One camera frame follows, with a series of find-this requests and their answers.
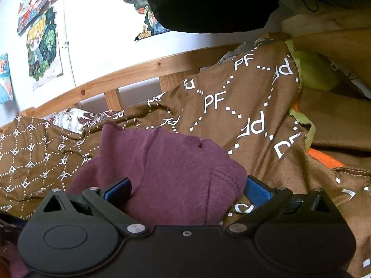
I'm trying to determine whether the blond anime character poster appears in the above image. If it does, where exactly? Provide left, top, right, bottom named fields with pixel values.
left=26, top=7, right=63, bottom=90

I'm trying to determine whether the colourful landscape poster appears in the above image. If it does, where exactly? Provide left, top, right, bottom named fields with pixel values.
left=123, top=0, right=170, bottom=41

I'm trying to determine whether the wooden bed rail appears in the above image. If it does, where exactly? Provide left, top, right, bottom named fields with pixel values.
left=0, top=3, right=371, bottom=134

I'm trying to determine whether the brown PF patterned blanket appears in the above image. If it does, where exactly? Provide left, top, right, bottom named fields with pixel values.
left=1, top=42, right=370, bottom=277

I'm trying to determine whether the maroon long sleeve shirt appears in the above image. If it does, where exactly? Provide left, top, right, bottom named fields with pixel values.
left=68, top=123, right=246, bottom=225

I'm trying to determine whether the yellow green cloth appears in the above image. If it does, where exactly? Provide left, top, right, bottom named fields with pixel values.
left=285, top=40, right=339, bottom=154

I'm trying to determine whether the red haired character poster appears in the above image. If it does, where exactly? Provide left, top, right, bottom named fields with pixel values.
left=16, top=0, right=48, bottom=34

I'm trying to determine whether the blue poster at left edge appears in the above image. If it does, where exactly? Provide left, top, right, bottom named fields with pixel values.
left=0, top=53, right=14, bottom=104

